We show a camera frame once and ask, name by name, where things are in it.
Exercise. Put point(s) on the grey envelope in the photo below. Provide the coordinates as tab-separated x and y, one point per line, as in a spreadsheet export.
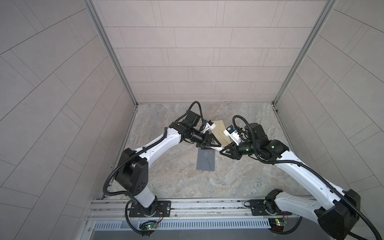
206	160

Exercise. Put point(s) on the metal corner profile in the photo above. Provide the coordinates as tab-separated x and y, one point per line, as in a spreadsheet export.
89	5
321	20

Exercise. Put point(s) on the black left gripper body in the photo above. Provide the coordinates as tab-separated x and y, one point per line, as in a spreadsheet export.
205	137

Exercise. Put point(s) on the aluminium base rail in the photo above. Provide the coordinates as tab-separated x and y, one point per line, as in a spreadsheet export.
187	214

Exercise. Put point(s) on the left green circuit board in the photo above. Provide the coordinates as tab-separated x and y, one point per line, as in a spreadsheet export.
149	226

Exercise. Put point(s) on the right green circuit board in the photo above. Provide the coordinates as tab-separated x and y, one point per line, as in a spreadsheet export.
278	225

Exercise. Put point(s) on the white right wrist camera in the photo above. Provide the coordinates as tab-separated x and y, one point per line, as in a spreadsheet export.
232	133

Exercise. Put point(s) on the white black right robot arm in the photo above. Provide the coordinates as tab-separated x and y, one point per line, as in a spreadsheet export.
334	209

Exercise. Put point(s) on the metal corner profile left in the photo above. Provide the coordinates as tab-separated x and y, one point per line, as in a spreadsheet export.
89	5

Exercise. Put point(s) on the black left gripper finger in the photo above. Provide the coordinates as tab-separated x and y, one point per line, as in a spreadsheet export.
205	147
214	142

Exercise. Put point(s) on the metal corner profile right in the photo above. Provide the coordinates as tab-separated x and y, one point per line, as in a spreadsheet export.
321	20

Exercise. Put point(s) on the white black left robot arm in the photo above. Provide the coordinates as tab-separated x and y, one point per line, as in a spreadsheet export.
133	174

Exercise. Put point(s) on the cream yellow envelope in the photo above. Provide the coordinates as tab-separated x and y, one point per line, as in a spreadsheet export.
218	131

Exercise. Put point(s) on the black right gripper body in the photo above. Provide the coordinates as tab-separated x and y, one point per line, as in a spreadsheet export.
241	148

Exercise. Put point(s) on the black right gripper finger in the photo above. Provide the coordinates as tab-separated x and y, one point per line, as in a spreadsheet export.
233	156
229	150

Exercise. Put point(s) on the green circuit board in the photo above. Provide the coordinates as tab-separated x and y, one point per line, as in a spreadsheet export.
278	225
149	226

